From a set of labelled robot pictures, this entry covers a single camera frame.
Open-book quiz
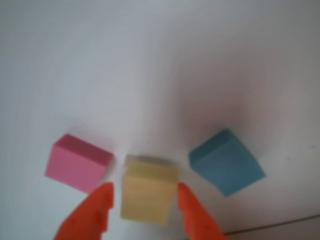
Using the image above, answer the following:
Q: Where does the blue foam cuboid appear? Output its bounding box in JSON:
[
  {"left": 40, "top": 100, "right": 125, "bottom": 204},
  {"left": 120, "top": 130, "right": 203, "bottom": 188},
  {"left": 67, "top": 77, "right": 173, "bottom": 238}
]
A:
[{"left": 188, "top": 128, "right": 266, "bottom": 198}]

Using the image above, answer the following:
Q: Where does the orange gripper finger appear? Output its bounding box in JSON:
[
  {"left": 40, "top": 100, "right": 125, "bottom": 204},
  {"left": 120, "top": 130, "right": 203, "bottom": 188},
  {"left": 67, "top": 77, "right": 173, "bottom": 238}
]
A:
[
  {"left": 176, "top": 182, "right": 230, "bottom": 240},
  {"left": 52, "top": 182, "right": 115, "bottom": 240}
]

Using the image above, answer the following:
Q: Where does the pink foam cuboid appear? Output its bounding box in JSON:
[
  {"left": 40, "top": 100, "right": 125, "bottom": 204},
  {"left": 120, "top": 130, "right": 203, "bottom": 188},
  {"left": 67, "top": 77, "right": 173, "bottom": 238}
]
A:
[{"left": 44, "top": 133, "right": 114, "bottom": 194}]

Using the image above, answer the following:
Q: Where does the yellow foam cuboid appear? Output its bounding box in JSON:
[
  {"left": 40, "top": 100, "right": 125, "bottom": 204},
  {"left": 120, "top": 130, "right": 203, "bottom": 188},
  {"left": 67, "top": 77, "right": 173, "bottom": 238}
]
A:
[{"left": 120, "top": 159, "right": 180, "bottom": 226}]

